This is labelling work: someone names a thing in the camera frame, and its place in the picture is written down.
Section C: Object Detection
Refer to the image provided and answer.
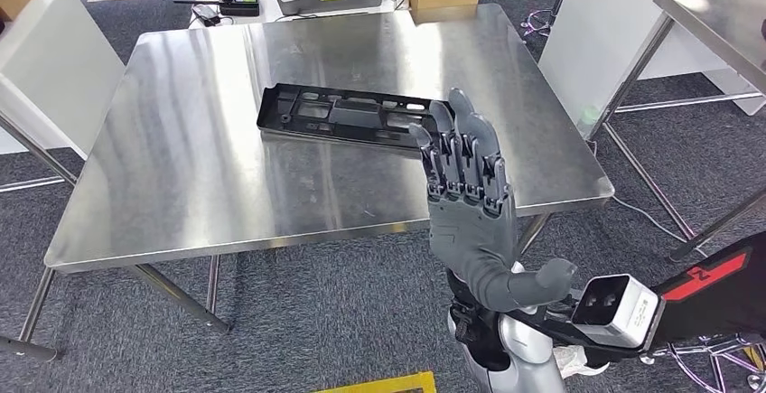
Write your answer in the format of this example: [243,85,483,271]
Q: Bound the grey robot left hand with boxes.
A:
[408,88,579,313]

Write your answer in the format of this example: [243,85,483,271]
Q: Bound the black plastic plate frame part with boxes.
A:
[256,83,447,152]

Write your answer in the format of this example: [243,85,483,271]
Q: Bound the stainless steel workbench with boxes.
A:
[0,2,616,362]

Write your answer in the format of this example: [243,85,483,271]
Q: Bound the yellow floor tape square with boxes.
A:
[742,345,766,373]
[311,370,438,393]

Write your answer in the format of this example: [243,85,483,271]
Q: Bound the white panel desk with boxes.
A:
[538,0,766,140]
[0,0,126,161]

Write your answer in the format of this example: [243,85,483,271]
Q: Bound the person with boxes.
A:
[553,231,766,379]

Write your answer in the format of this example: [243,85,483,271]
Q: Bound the chrome stool with black seat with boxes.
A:
[640,332,766,393]

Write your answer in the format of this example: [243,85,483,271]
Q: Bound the black power adapter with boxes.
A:
[191,4,222,27]

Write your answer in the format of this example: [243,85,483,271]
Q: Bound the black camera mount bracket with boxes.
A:
[509,303,668,368]

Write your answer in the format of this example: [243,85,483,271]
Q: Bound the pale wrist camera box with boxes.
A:
[570,275,666,350]

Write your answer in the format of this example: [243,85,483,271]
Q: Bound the white power cable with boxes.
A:
[610,195,689,245]

